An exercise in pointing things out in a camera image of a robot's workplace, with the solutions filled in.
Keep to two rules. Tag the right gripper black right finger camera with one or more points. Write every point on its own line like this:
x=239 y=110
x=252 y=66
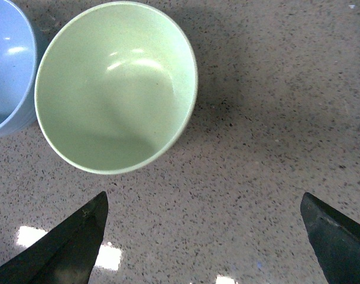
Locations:
x=335 y=239

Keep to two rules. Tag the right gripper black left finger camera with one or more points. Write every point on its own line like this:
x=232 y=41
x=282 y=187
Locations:
x=67 y=253

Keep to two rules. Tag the green bowl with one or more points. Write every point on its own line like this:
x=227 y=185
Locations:
x=116 y=87

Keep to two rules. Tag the blue bowl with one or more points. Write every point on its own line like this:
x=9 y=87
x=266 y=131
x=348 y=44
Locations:
x=20 y=54

